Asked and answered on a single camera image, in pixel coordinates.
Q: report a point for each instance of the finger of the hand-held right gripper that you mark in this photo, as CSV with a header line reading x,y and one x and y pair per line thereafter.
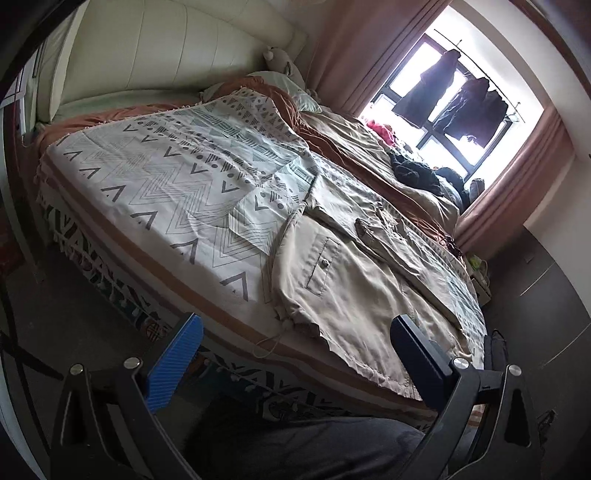
x,y
496,350

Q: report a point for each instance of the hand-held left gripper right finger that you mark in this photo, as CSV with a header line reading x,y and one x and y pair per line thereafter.
x,y
418,362

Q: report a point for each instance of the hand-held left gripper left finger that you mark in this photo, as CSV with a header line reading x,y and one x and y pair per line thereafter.
x,y
175,360

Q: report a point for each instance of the beige jacket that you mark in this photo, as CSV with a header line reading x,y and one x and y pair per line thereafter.
x,y
351,295

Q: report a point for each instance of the black clothes pile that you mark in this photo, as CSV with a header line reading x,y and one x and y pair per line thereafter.
x,y
411,170

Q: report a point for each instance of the pink clothes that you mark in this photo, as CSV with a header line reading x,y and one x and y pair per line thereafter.
x,y
381,131

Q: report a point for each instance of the small white nightstand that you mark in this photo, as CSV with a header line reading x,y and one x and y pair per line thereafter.
x,y
485,288

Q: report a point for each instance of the small green object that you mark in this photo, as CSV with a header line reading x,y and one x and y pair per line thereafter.
x,y
474,263

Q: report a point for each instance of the person's leg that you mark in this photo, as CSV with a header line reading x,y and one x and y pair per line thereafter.
x,y
300,447

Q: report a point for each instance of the dark cushion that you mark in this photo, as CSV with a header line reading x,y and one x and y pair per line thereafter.
x,y
455,182

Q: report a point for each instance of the white geometric patterned blanket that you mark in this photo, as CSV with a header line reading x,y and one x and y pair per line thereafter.
x,y
161,184

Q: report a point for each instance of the black hanging jacket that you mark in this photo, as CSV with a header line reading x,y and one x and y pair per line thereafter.
x,y
494,120

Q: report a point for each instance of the brown and beige duvet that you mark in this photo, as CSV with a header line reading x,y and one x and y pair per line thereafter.
x,y
351,134

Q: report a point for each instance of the dark red hanging garment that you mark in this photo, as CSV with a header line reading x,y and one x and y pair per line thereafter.
x,y
461,110

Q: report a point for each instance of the light green bed sheet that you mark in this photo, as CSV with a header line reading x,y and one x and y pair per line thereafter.
x,y
115,104

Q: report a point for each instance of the dark hanging coat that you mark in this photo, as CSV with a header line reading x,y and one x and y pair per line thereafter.
x,y
429,92

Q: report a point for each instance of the light green pillow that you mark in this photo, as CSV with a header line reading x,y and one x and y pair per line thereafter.
x,y
281,81

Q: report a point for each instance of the cream leather headboard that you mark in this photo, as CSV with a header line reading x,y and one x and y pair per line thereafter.
x,y
161,46

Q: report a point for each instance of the grey plush toy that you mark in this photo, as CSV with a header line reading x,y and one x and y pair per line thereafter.
x,y
279,59

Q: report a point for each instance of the thin clothes rail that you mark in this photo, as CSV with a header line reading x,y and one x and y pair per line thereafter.
x,y
461,52

